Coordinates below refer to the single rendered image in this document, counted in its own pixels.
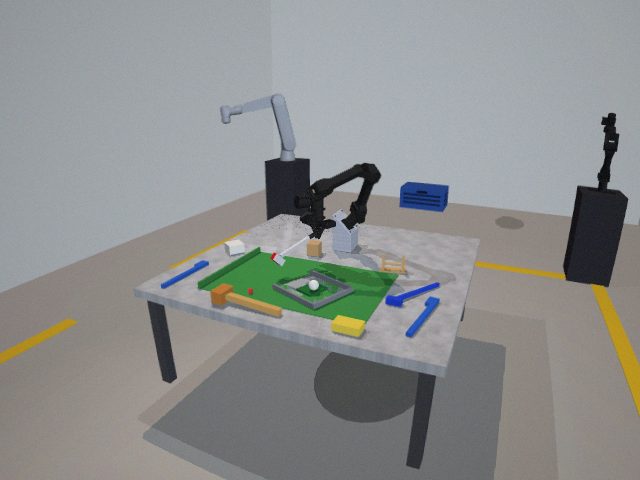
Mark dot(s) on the green flat mat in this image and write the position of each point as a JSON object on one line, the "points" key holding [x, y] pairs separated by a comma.
{"points": [[260, 272]]}

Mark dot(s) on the yellow rectangular block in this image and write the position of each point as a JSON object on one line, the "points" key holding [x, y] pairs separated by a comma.
{"points": [[347, 325]]}

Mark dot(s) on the orange mallet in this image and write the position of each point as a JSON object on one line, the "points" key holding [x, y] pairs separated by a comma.
{"points": [[224, 293]]}

